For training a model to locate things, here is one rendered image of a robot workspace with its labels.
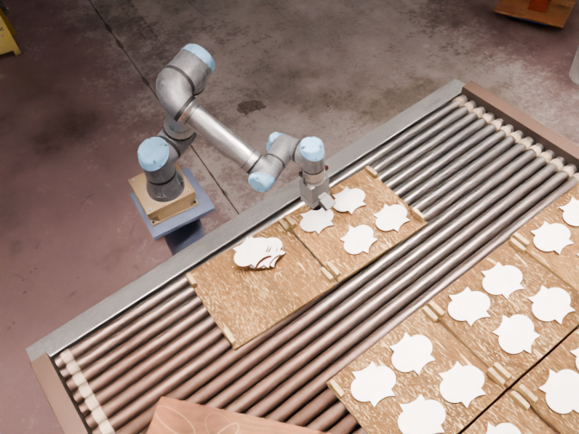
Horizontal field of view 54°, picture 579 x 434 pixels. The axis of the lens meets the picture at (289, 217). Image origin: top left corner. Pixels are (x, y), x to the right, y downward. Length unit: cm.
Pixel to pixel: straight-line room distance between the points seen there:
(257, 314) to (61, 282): 173
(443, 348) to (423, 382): 13
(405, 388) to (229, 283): 68
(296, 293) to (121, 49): 329
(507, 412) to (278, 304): 77
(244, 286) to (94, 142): 234
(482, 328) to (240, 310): 79
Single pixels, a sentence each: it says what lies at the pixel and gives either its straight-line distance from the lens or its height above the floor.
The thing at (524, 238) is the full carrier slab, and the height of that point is 96.
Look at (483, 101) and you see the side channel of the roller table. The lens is 259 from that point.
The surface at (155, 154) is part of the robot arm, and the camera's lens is 210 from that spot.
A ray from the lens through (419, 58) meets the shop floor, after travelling 436.
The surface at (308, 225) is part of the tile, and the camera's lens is 207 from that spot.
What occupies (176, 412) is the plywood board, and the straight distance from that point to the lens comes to 172.
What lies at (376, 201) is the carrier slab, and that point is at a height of 94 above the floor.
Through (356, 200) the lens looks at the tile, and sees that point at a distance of 214.
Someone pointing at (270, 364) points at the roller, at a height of 92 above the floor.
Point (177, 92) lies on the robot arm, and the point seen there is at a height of 153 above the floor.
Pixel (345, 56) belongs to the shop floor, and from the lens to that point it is 437.
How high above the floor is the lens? 261
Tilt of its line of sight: 52 degrees down
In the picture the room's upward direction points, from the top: 7 degrees counter-clockwise
